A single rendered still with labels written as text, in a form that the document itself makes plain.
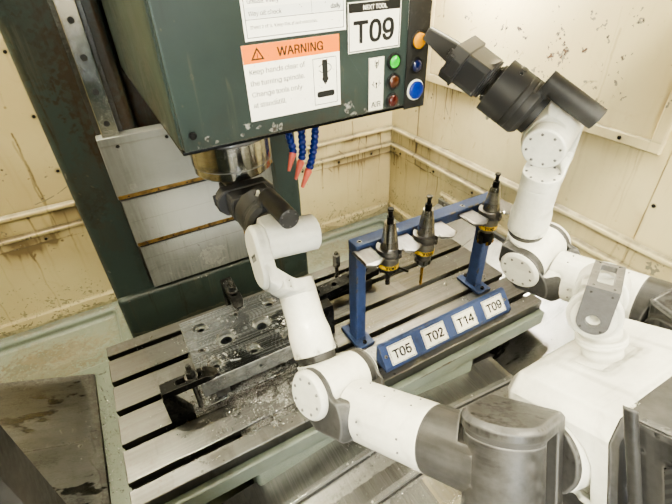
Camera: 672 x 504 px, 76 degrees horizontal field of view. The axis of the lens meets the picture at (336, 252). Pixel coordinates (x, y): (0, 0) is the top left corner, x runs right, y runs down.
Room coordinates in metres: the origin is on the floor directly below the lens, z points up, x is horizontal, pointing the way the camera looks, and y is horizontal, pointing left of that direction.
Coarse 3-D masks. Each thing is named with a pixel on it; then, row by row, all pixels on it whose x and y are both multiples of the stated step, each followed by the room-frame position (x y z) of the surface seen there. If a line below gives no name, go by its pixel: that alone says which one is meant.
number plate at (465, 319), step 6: (462, 312) 0.88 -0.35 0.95; (468, 312) 0.89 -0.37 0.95; (474, 312) 0.89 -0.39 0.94; (456, 318) 0.86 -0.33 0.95; (462, 318) 0.87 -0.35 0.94; (468, 318) 0.87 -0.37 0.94; (474, 318) 0.88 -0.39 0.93; (456, 324) 0.85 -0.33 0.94; (462, 324) 0.86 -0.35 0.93; (468, 324) 0.86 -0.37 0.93; (474, 324) 0.87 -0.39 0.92; (456, 330) 0.84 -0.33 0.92; (462, 330) 0.84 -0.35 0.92
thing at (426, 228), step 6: (426, 210) 0.88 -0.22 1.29; (432, 210) 0.88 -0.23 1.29; (426, 216) 0.87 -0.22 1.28; (432, 216) 0.87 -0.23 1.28; (420, 222) 0.88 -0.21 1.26; (426, 222) 0.87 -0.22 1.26; (432, 222) 0.87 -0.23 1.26; (420, 228) 0.88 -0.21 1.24; (426, 228) 0.87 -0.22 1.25; (432, 228) 0.87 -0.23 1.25; (420, 234) 0.87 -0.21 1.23; (426, 234) 0.87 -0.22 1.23; (432, 234) 0.87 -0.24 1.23
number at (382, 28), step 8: (376, 16) 0.75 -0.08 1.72; (384, 16) 0.76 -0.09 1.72; (392, 16) 0.76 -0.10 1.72; (368, 24) 0.74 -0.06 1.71; (376, 24) 0.75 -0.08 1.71; (384, 24) 0.76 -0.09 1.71; (392, 24) 0.76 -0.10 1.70; (368, 32) 0.74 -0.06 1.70; (376, 32) 0.75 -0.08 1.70; (384, 32) 0.76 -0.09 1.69; (392, 32) 0.76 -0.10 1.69; (368, 40) 0.74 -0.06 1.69; (376, 40) 0.75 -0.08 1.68; (384, 40) 0.76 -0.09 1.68; (392, 40) 0.76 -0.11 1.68
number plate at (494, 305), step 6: (498, 294) 0.95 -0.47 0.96; (486, 300) 0.92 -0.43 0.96; (492, 300) 0.93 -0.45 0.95; (498, 300) 0.94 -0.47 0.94; (486, 306) 0.91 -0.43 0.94; (492, 306) 0.92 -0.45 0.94; (498, 306) 0.92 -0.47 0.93; (504, 306) 0.93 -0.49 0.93; (486, 312) 0.90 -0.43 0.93; (492, 312) 0.91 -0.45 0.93; (498, 312) 0.91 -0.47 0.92; (486, 318) 0.89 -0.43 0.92
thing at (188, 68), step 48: (144, 0) 0.60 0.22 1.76; (192, 0) 0.62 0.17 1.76; (144, 48) 0.67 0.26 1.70; (192, 48) 0.62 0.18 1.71; (240, 48) 0.65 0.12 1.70; (144, 96) 0.84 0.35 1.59; (192, 96) 0.61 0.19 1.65; (240, 96) 0.64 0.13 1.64; (384, 96) 0.76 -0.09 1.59; (192, 144) 0.60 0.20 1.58
